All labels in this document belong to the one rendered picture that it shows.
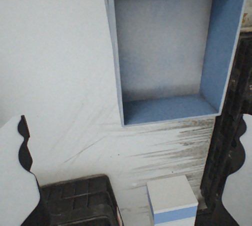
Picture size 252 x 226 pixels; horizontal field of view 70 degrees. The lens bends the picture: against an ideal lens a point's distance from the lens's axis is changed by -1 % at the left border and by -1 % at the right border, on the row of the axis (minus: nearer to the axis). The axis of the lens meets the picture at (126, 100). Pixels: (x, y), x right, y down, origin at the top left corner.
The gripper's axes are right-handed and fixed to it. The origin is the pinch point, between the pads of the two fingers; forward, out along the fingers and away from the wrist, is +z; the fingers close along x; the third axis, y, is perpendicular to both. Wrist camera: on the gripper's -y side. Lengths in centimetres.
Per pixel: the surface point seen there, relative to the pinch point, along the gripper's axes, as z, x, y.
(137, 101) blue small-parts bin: 17.1, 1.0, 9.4
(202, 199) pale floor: 107, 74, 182
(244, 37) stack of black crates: 76, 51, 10
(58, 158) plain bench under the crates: 22.0, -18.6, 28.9
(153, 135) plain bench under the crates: 25.5, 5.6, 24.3
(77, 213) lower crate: 12.1, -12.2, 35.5
